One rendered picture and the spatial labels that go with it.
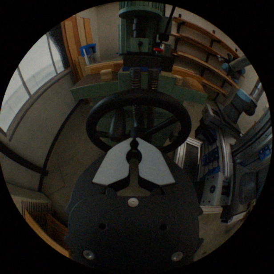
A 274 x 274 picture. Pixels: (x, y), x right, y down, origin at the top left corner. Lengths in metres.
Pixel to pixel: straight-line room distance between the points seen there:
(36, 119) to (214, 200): 1.77
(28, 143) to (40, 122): 0.35
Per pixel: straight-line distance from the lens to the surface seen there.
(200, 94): 0.43
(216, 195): 0.40
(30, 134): 1.49
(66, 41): 1.92
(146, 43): 0.42
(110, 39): 2.95
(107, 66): 0.48
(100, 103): 0.16
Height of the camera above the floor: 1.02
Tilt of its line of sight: 58 degrees down
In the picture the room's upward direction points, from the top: 3 degrees clockwise
